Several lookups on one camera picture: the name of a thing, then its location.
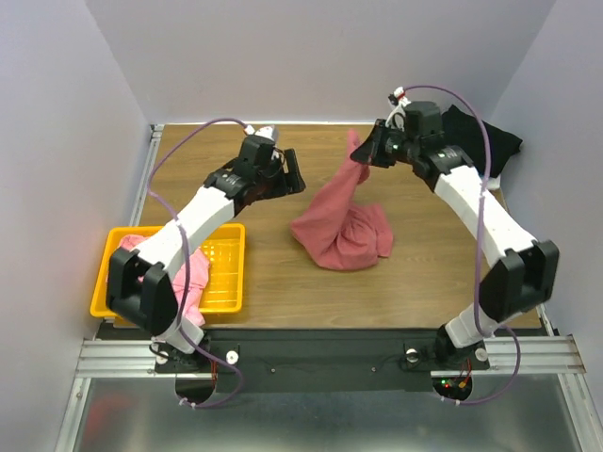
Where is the red t shirt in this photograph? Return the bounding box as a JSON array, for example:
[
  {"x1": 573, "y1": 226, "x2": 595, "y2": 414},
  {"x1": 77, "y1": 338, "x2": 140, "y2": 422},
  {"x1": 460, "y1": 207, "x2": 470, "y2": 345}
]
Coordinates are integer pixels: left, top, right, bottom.
[{"x1": 290, "y1": 129, "x2": 394, "y2": 271}]

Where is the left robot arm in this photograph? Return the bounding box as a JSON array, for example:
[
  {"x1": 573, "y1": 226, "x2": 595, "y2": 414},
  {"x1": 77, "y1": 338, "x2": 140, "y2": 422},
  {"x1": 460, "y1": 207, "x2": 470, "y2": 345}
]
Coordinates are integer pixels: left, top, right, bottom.
[{"x1": 106, "y1": 126, "x2": 305, "y2": 371}]

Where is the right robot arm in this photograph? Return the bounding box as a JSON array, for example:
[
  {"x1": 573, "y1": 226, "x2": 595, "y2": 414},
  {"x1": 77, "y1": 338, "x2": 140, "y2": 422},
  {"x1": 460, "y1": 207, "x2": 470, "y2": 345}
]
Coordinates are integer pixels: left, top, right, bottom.
[{"x1": 351, "y1": 95, "x2": 560, "y2": 367}]

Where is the black folded t shirt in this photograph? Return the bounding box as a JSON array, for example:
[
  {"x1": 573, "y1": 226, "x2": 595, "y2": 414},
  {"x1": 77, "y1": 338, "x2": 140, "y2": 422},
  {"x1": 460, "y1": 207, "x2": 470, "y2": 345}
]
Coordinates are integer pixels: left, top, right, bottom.
[{"x1": 442, "y1": 105, "x2": 523, "y2": 178}]

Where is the white folded t shirt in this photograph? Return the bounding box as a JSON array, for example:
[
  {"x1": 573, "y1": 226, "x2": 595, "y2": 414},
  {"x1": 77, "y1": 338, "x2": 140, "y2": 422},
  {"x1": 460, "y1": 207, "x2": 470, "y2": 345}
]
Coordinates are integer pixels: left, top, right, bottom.
[{"x1": 486, "y1": 176, "x2": 501, "y2": 191}]

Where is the light pink t shirt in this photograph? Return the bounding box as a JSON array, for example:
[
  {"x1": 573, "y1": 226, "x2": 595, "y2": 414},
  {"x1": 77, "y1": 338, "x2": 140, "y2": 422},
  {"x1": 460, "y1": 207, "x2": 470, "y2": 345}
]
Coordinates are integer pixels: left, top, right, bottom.
[{"x1": 106, "y1": 233, "x2": 211, "y2": 327}]

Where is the yellow plastic basket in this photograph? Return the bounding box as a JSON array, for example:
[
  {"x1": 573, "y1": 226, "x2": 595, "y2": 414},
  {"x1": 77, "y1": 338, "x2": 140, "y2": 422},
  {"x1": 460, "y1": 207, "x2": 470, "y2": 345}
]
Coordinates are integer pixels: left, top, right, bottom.
[{"x1": 90, "y1": 223, "x2": 246, "y2": 317}]

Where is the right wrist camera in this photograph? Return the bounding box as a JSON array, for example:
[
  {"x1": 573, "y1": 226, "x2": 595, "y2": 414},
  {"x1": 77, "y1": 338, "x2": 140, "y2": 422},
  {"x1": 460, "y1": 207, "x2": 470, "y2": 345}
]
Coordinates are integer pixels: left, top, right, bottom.
[{"x1": 385, "y1": 87, "x2": 411, "y2": 128}]

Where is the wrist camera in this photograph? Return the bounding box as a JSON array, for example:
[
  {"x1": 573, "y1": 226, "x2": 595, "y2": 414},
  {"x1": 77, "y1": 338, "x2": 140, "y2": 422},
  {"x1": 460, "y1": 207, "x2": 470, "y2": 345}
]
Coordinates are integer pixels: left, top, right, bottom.
[
  {"x1": 253, "y1": 124, "x2": 279, "y2": 143},
  {"x1": 385, "y1": 87, "x2": 411, "y2": 128}
]

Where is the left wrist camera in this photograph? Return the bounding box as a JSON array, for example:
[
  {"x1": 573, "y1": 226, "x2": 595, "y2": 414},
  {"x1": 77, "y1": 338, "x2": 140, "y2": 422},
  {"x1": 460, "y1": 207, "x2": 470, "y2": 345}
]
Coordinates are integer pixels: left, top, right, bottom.
[{"x1": 253, "y1": 124, "x2": 279, "y2": 143}]

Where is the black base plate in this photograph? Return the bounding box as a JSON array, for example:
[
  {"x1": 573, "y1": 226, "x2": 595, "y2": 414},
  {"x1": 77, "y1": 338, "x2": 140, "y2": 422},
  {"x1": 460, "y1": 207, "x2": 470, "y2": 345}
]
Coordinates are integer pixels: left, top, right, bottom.
[{"x1": 155, "y1": 328, "x2": 489, "y2": 393}]

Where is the aluminium frame rail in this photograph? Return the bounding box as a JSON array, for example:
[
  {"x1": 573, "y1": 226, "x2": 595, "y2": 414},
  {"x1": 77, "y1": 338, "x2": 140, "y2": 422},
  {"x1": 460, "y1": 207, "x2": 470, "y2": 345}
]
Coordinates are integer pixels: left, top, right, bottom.
[{"x1": 75, "y1": 340, "x2": 157, "y2": 379}]

